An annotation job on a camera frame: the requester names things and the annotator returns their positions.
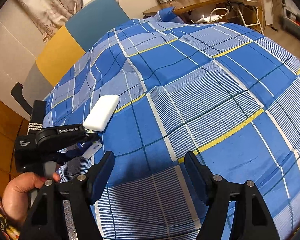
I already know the blue tissue pack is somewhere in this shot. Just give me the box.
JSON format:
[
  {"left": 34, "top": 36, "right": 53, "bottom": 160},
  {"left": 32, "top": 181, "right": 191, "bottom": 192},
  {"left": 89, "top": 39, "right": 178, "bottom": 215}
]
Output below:
[{"left": 65, "top": 140, "right": 102, "bottom": 159}]

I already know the white sponge block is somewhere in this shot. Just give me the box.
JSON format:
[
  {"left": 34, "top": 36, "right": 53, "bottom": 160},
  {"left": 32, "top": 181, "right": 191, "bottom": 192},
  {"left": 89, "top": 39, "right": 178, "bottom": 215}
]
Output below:
[{"left": 83, "top": 95, "right": 120, "bottom": 132}]

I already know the person's left hand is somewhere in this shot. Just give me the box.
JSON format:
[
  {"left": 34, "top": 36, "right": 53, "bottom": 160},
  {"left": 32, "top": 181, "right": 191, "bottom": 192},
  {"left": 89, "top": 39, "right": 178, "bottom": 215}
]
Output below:
[{"left": 2, "top": 172, "right": 47, "bottom": 228}]

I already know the wooden wardrobe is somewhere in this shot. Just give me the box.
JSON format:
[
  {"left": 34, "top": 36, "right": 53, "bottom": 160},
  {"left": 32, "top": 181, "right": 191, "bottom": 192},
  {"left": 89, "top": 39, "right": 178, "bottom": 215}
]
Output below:
[{"left": 0, "top": 101, "right": 29, "bottom": 195}]

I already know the gold ornate tissue box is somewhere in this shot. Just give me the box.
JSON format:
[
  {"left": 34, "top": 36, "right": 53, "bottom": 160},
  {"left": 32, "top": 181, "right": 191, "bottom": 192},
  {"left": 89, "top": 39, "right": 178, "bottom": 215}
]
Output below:
[{"left": 63, "top": 200, "right": 78, "bottom": 240}]

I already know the blue plaid bed sheet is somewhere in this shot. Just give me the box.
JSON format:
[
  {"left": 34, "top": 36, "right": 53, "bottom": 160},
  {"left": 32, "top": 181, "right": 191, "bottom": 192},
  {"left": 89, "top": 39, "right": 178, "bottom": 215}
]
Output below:
[{"left": 44, "top": 9, "right": 300, "bottom": 239}]

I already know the grey yellow blue headboard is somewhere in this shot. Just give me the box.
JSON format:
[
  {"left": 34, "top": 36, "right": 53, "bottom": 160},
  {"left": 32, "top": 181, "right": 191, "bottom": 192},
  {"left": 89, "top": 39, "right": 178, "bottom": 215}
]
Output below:
[{"left": 22, "top": 0, "right": 129, "bottom": 107}]

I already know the left beige curtain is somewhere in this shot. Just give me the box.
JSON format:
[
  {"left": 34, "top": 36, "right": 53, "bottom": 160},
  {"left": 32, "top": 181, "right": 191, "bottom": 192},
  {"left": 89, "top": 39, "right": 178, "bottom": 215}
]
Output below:
[{"left": 17, "top": 0, "right": 82, "bottom": 43}]

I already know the wooden folding chair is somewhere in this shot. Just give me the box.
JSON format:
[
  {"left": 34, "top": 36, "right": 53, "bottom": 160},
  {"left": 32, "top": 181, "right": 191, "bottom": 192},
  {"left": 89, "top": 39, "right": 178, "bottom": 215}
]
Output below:
[{"left": 229, "top": 0, "right": 265, "bottom": 34}]

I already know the wooden side table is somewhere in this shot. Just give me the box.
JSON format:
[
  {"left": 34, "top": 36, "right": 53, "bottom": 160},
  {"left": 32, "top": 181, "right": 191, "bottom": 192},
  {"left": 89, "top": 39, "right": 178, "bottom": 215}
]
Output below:
[{"left": 142, "top": 0, "right": 228, "bottom": 17}]

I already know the white cable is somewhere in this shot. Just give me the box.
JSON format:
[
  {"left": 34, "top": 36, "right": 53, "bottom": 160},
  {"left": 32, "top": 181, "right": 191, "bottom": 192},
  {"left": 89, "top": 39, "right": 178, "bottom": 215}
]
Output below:
[{"left": 202, "top": 6, "right": 230, "bottom": 23}]

